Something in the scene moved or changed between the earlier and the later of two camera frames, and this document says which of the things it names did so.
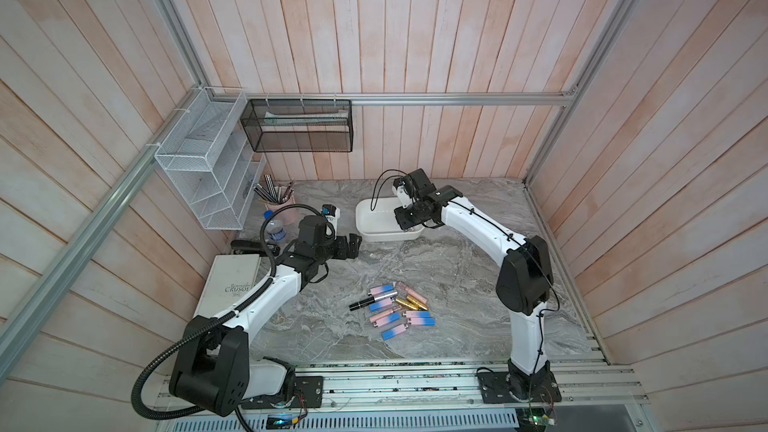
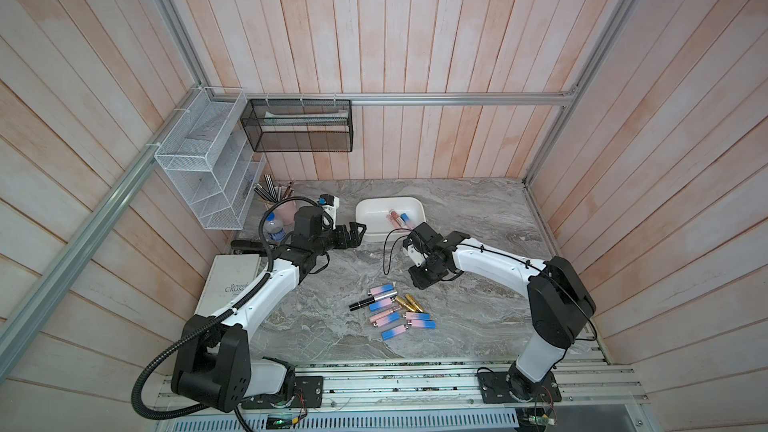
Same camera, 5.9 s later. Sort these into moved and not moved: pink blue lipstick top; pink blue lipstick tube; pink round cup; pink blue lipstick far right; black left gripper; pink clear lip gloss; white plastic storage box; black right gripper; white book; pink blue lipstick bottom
Moved: pink clear lip gloss; pink blue lipstick tube; black right gripper; black left gripper
Not moved: white plastic storage box; white book; pink blue lipstick far right; pink round cup; pink blue lipstick top; pink blue lipstick bottom
